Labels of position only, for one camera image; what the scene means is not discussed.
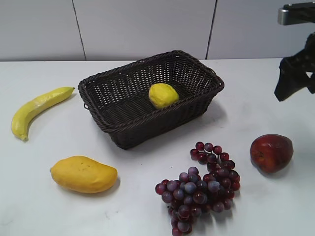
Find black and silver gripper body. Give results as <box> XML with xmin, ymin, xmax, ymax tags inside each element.
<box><xmin>277</xmin><ymin>2</ymin><xmax>315</xmax><ymax>25</ymax></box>

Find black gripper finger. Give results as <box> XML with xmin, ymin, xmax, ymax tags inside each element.
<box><xmin>274</xmin><ymin>33</ymin><xmax>315</xmax><ymax>101</ymax></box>

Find yellow lemon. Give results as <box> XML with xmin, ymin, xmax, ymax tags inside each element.
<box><xmin>149</xmin><ymin>83</ymin><xmax>179</xmax><ymax>109</ymax></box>

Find black woven wicker basket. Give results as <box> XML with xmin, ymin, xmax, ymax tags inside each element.
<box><xmin>78</xmin><ymin>51</ymin><xmax>224</xmax><ymax>149</ymax></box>

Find red apple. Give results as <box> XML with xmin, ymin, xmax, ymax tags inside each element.
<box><xmin>250</xmin><ymin>134</ymin><xmax>294</xmax><ymax>174</ymax></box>

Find purple grape bunch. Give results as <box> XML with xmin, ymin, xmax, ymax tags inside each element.
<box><xmin>155</xmin><ymin>142</ymin><xmax>241</xmax><ymax>236</ymax></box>

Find yellow mango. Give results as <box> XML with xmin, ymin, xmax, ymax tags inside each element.
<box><xmin>50</xmin><ymin>156</ymin><xmax>118</xmax><ymax>194</ymax></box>

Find yellow banana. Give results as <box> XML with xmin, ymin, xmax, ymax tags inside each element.
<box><xmin>11</xmin><ymin>87</ymin><xmax>75</xmax><ymax>142</ymax></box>

